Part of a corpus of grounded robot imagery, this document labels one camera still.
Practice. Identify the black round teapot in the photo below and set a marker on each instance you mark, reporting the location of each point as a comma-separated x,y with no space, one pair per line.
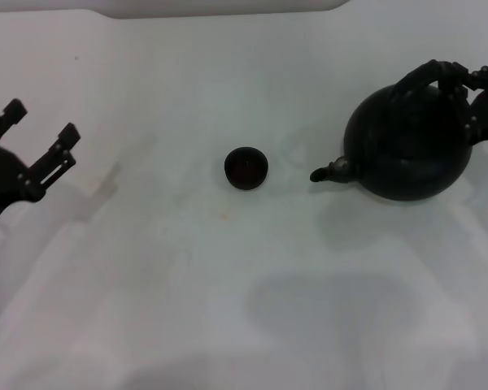
406,154

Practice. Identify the small black teacup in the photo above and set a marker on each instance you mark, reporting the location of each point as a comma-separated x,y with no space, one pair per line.
246,168

